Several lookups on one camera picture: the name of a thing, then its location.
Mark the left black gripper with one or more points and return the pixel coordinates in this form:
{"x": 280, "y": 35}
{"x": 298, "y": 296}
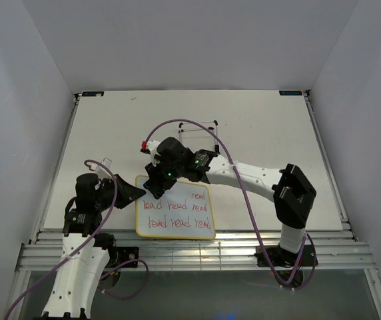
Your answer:
{"x": 128, "y": 192}

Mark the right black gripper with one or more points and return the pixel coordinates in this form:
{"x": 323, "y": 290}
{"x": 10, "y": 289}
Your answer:
{"x": 158, "y": 183}

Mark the yellow framed whiteboard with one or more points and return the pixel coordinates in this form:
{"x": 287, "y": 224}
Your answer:
{"x": 183, "y": 212}

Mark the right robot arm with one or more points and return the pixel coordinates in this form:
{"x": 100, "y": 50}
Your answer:
{"x": 289, "y": 189}

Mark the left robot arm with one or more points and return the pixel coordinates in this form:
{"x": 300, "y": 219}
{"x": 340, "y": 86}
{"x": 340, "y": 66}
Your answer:
{"x": 86, "y": 251}

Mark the left blue corner label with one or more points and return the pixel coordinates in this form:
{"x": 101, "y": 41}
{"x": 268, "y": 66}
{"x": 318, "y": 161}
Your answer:
{"x": 92, "y": 94}

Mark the blue corner label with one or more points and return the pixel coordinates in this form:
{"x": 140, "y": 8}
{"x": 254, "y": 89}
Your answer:
{"x": 290, "y": 93}
{"x": 92, "y": 94}

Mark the right blue corner label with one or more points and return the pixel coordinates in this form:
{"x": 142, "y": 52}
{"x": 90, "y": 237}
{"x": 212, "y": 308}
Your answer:
{"x": 290, "y": 93}

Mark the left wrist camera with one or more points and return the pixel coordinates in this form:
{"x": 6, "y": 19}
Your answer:
{"x": 103, "y": 170}

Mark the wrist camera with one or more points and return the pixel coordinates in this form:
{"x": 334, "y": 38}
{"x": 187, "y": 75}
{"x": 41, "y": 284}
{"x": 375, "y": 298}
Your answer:
{"x": 149, "y": 147}
{"x": 103, "y": 170}

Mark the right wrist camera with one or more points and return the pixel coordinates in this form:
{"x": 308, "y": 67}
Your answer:
{"x": 149, "y": 147}

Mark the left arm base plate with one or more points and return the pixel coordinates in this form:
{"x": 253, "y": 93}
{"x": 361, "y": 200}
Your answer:
{"x": 118, "y": 255}

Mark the wire whiteboard stand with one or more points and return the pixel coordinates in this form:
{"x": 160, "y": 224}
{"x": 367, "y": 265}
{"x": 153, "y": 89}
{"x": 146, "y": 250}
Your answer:
{"x": 199, "y": 137}

